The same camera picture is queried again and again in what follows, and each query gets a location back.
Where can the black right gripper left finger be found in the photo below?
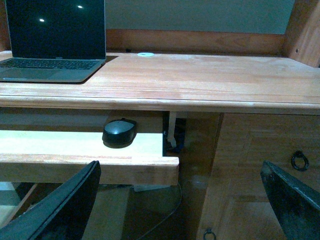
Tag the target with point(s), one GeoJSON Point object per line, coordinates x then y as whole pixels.
{"type": "Point", "coordinates": [63, 214]}

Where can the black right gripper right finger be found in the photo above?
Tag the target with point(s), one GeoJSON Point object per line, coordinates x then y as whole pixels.
{"type": "Point", "coordinates": [295, 204]}

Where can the wooden keyboard tray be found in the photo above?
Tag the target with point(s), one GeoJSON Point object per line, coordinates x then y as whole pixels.
{"type": "Point", "coordinates": [52, 153]}

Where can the black grey computer mouse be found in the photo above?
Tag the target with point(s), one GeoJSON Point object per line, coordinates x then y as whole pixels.
{"type": "Point", "coordinates": [119, 133]}

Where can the wooden desk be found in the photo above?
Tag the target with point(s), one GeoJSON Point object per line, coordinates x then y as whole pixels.
{"type": "Point", "coordinates": [230, 101]}

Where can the grey open laptop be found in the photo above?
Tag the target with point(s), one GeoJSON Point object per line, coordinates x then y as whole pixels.
{"type": "Point", "coordinates": [54, 41]}

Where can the black ring drawer pull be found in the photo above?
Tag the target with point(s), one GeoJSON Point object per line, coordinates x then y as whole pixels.
{"type": "Point", "coordinates": [299, 161]}

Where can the black lower ring pull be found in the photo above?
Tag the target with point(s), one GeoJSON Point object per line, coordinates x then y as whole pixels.
{"type": "Point", "coordinates": [209, 235]}

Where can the white desk cable grommet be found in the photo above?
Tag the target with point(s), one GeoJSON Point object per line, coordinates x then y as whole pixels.
{"type": "Point", "coordinates": [145, 54]}

